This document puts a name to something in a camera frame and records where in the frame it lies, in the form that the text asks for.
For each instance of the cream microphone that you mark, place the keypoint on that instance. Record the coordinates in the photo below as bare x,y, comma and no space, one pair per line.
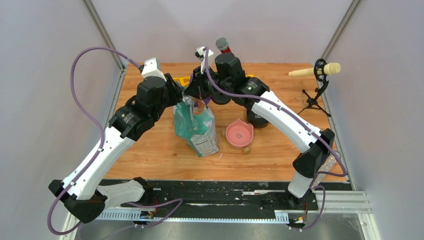
327,69

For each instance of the purple metronome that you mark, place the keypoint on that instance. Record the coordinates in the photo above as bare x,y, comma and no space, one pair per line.
207,100

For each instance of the pink cat-ear pet bowl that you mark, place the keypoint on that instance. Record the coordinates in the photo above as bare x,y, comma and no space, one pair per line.
239,134

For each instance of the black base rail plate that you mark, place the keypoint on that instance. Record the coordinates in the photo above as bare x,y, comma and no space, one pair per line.
230,199

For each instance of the silver glitter microphone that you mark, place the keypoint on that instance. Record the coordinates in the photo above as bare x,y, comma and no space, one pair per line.
329,163

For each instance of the black round-base mic stand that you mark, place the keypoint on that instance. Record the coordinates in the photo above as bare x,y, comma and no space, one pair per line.
220,98

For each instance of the red glitter microphone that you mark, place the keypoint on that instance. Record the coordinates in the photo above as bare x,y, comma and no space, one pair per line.
222,44

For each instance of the yellow green toy triangle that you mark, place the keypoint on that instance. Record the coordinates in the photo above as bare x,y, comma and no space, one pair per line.
183,81

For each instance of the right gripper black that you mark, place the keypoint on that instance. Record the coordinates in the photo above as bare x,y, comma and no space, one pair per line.
196,89

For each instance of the small wooden block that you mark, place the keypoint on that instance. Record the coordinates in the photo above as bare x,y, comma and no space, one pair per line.
245,151

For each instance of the green pet food bag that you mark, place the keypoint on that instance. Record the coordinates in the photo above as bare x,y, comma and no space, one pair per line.
195,123

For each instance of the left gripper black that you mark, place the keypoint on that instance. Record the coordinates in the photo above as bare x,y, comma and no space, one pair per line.
175,90

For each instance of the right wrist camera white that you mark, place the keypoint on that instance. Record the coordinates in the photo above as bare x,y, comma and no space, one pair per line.
205,58

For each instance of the black pet bowl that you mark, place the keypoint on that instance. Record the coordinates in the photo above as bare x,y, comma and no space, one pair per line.
256,120

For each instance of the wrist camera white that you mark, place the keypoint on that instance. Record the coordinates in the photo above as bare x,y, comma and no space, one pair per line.
152,68
205,58

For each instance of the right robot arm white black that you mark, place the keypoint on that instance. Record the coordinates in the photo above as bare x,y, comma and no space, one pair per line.
223,79

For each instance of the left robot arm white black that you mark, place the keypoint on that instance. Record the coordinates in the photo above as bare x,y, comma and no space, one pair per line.
81,192

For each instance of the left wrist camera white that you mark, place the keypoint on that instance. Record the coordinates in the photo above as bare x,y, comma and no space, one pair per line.
152,68

